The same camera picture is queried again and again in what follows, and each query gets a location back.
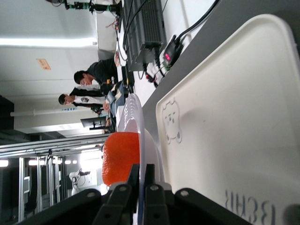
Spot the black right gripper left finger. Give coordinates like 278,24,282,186
92,164,141,225

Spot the white power strip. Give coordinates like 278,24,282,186
144,61,170,88

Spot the cream tray with bear print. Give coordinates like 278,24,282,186
156,14,300,225

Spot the orange wall sign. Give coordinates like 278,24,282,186
36,58,52,71

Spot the person in black white jacket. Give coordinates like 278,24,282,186
58,84,111,109

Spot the black device with red display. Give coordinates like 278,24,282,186
163,35,184,68

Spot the person in black shirt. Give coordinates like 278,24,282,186
74,58,118,86

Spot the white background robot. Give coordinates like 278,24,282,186
69,170,92,196

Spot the aluminium frame structure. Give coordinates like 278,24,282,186
0,135,110,222

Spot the white round plate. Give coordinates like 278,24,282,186
116,93,172,225

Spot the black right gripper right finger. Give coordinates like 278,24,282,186
142,164,171,225

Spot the orange mandarin fruit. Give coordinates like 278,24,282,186
102,131,141,187

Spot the thick black power cable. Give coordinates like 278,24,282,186
175,0,221,42

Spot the grey equipment box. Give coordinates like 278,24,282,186
123,0,167,72

